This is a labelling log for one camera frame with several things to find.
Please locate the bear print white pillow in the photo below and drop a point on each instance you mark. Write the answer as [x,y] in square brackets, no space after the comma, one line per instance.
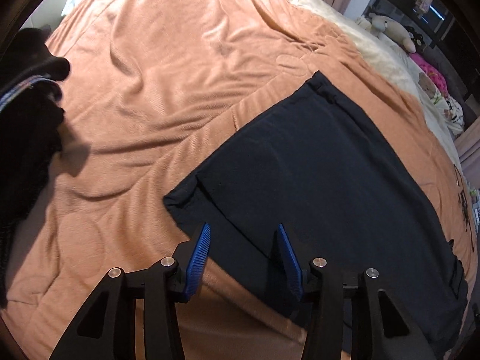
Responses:
[447,106]

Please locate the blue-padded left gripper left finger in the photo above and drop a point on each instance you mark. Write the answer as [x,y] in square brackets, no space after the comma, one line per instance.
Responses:
[191,257]

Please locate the pile of dark clothes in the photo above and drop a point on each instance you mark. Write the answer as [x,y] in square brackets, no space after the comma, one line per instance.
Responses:
[30,118]

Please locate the orange fleece blanket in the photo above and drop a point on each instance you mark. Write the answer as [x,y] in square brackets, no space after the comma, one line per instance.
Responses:
[155,88]

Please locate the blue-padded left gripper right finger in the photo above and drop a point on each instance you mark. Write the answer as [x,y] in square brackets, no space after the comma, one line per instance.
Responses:
[296,257]

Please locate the dark shelf unit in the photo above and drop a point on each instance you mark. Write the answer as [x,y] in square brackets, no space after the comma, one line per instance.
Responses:
[430,18]

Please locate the dark navy pants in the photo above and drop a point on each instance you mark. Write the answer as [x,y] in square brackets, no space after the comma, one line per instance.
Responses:
[316,163]

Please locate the cream fluffy blanket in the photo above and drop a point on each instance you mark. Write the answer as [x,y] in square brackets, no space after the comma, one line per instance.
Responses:
[390,61]

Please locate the pink knitted cloth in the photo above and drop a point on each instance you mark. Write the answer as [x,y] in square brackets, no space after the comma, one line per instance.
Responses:
[434,74]

